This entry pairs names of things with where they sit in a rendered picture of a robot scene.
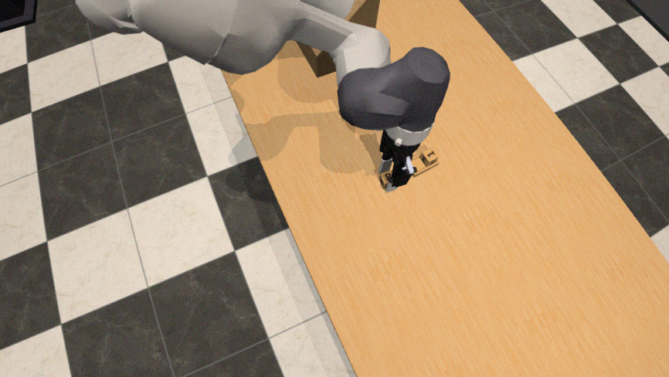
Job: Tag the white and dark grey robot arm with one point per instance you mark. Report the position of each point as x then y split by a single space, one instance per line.
241 36

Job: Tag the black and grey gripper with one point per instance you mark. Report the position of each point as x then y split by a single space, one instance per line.
401 156

